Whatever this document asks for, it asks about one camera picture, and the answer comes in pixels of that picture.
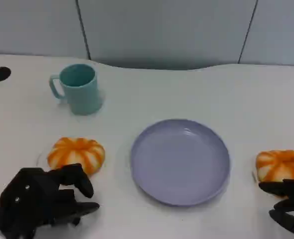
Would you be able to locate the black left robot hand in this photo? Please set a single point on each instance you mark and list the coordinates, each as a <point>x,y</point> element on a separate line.
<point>35,196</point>

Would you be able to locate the pale green mug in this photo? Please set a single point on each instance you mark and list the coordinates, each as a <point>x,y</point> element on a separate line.
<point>83,95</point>

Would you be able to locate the orange and white bread roll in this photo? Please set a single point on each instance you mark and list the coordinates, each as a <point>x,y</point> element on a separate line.
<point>280,165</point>
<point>74,153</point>

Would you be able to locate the lilac plate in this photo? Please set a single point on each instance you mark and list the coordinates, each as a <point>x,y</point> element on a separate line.
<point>179,163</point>

